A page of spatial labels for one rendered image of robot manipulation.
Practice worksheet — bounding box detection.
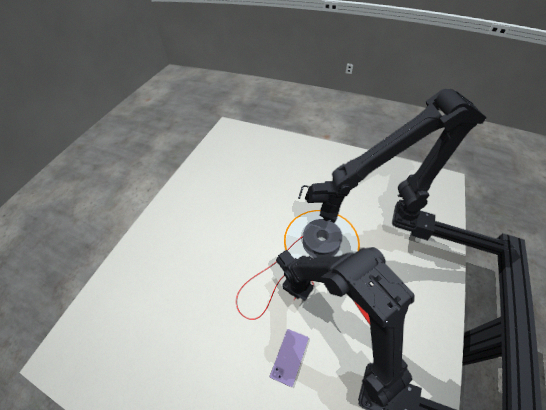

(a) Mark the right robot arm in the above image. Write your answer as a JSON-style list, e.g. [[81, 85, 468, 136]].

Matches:
[[305, 89, 486, 228]]

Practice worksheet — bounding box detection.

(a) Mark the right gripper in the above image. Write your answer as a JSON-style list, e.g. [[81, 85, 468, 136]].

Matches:
[[319, 200, 341, 223]]

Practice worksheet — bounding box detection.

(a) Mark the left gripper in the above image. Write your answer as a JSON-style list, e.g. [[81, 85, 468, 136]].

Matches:
[[282, 279, 314, 301]]

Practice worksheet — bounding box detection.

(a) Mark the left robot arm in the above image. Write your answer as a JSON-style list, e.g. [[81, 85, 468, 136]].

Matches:
[[276, 247, 415, 410]]

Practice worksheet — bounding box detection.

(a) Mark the purple smartphone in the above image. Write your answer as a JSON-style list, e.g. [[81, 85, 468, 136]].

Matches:
[[270, 329, 309, 387]]

